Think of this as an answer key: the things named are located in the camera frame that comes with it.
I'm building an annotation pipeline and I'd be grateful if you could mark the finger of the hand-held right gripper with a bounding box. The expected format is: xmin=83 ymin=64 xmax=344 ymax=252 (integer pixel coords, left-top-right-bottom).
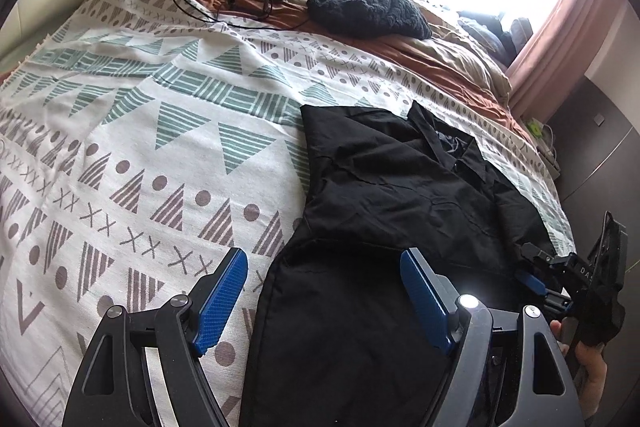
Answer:
xmin=520 ymin=243 xmax=568 ymax=274
xmin=515 ymin=269 xmax=575 ymax=310

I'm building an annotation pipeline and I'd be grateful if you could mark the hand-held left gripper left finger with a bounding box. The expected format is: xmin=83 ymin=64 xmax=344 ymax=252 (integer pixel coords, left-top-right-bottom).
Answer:
xmin=62 ymin=248 xmax=249 ymax=427

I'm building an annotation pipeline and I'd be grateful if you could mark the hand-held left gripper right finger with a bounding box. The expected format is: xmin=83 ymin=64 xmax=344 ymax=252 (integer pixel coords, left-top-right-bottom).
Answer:
xmin=400 ymin=248 xmax=586 ymax=427

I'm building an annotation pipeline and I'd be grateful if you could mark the black shirt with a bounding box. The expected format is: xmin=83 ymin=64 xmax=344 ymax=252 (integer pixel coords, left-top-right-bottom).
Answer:
xmin=239 ymin=101 xmax=558 ymax=427

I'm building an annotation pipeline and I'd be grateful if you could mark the grey clothes pile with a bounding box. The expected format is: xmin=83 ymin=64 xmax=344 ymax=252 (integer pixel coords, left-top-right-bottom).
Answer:
xmin=457 ymin=14 xmax=526 ymax=62

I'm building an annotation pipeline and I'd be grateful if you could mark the person's right hand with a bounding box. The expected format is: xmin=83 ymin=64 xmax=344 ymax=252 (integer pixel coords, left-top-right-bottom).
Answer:
xmin=550 ymin=319 xmax=609 ymax=427

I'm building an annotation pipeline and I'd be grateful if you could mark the white power strip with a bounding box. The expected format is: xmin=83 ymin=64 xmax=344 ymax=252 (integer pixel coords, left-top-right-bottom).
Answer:
xmin=525 ymin=117 xmax=563 ymax=172

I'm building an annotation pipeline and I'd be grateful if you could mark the white patterned blanket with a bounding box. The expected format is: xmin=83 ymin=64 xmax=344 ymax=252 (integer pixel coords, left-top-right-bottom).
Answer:
xmin=0 ymin=0 xmax=576 ymax=427

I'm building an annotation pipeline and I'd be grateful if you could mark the beige bed sheet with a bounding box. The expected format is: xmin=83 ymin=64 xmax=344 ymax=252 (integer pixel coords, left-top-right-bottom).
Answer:
xmin=430 ymin=24 xmax=511 ymax=95

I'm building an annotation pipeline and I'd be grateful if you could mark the pink curtain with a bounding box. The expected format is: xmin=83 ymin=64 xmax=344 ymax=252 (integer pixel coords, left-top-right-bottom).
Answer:
xmin=505 ymin=0 xmax=628 ymax=122

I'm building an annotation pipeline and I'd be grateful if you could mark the orange quilt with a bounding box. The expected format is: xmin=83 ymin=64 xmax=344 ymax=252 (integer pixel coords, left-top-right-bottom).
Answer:
xmin=112 ymin=0 xmax=513 ymax=128

